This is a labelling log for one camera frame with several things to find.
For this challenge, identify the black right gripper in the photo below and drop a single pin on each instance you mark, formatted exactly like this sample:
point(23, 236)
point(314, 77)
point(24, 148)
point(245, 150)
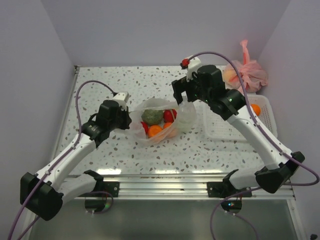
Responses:
point(181, 85)

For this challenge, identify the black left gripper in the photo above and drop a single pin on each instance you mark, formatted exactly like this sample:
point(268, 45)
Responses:
point(127, 119)

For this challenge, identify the red fruit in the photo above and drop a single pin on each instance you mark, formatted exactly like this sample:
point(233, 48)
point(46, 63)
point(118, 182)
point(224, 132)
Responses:
point(169, 115)

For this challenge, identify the clear printed plastic bag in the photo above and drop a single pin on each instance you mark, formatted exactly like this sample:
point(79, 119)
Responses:
point(185, 119)

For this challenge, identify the orange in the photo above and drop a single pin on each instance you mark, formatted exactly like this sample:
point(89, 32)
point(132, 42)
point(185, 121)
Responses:
point(154, 130)
point(256, 109)
point(167, 125)

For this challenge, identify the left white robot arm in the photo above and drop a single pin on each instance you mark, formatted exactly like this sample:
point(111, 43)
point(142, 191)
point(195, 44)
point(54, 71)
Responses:
point(39, 192)

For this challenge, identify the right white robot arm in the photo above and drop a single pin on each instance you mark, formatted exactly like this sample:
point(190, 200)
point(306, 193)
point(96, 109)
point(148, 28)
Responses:
point(277, 169)

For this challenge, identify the peach in pink bag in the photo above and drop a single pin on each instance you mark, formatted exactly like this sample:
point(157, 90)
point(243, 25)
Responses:
point(230, 76)

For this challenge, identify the pink plastic bag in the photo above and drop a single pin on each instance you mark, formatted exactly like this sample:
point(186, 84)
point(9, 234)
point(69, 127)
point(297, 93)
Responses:
point(253, 75)

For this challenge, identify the white plastic basket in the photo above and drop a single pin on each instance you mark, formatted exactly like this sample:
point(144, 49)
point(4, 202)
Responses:
point(218, 129)

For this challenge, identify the orange in basket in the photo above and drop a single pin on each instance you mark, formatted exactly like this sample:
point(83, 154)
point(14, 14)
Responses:
point(256, 109)

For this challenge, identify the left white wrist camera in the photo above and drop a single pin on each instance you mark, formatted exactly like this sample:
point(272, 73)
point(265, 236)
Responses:
point(121, 97)

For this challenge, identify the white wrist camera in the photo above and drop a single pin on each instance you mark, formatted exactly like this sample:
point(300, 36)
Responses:
point(121, 97)
point(191, 65)

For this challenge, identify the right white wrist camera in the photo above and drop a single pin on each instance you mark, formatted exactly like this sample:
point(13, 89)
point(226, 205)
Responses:
point(191, 65)

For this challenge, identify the left black base bracket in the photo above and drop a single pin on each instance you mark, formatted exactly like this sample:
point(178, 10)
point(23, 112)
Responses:
point(111, 187)

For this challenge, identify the black base bracket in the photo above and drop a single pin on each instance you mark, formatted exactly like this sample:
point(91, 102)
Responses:
point(111, 187)
point(221, 190)

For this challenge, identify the aluminium mounting rail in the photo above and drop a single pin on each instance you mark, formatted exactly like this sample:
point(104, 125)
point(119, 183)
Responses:
point(164, 186)

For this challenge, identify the right black base bracket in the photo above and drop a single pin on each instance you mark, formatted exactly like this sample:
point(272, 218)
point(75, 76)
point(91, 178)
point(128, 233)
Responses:
point(221, 190)

